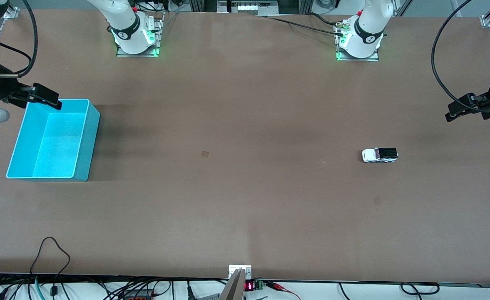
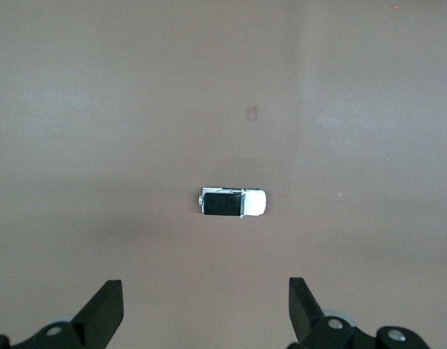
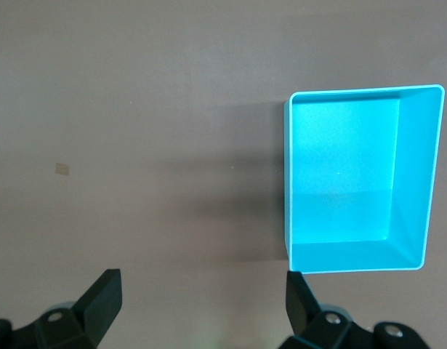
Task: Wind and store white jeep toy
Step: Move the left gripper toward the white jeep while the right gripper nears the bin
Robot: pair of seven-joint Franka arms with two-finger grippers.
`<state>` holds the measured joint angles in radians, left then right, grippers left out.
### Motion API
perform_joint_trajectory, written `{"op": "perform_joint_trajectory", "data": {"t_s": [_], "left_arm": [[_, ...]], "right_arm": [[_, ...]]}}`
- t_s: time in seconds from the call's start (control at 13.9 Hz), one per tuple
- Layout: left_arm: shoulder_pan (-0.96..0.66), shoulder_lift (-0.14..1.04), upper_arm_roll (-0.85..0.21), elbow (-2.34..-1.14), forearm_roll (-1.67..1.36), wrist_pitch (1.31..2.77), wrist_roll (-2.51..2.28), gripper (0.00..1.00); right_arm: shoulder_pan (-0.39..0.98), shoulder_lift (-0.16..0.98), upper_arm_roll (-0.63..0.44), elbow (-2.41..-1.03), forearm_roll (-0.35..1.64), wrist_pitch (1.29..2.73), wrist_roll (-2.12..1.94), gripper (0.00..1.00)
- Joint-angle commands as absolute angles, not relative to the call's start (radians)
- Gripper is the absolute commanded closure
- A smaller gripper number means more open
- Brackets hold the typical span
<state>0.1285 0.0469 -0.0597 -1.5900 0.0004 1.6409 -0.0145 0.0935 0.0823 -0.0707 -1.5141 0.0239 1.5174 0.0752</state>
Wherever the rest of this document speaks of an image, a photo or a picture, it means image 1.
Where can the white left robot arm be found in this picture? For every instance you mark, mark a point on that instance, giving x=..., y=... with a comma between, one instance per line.
x=367, y=25

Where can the black power plug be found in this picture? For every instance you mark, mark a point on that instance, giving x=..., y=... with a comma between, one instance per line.
x=190, y=291

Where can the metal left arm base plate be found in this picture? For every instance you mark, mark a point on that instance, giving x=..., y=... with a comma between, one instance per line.
x=374, y=58

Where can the red clip lead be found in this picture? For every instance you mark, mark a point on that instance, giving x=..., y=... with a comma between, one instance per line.
x=279, y=286

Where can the red digit display module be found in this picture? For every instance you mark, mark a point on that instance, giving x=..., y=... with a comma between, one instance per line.
x=249, y=286

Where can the white jeep toy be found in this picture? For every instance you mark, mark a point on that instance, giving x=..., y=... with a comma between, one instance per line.
x=378, y=155

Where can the turquoise plastic bin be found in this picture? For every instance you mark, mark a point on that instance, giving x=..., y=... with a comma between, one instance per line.
x=53, y=154

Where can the white mounting bracket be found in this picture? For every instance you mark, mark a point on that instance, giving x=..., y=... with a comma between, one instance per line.
x=233, y=268

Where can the white power strip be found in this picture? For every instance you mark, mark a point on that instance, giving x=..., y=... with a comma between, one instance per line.
x=249, y=6

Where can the metal table corner bracket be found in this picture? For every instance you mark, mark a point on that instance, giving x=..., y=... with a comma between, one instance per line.
x=487, y=21
x=11, y=12

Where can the green terminal block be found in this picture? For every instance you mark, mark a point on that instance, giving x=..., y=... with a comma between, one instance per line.
x=259, y=285

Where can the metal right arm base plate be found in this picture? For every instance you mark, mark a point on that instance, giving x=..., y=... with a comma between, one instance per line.
x=158, y=33

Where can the grey aluminium mount bar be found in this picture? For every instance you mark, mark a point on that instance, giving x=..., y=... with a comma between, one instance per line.
x=233, y=289

